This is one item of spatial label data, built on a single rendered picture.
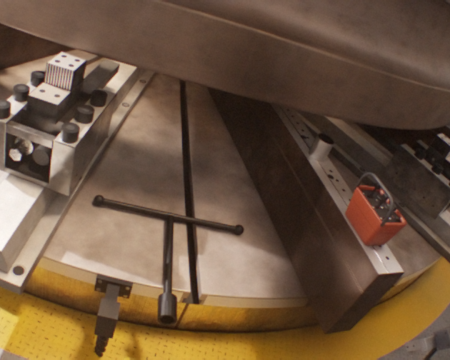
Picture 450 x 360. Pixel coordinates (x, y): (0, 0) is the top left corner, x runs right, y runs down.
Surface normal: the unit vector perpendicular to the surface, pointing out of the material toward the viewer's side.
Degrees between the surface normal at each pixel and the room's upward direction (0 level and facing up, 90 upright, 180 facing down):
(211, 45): 90
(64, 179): 90
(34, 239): 0
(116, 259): 0
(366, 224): 97
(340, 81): 90
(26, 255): 0
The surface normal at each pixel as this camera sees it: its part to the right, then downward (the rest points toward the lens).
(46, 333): 0.33, -0.75
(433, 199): -0.73, 0.18
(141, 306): 0.05, 0.62
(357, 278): -0.91, -0.08
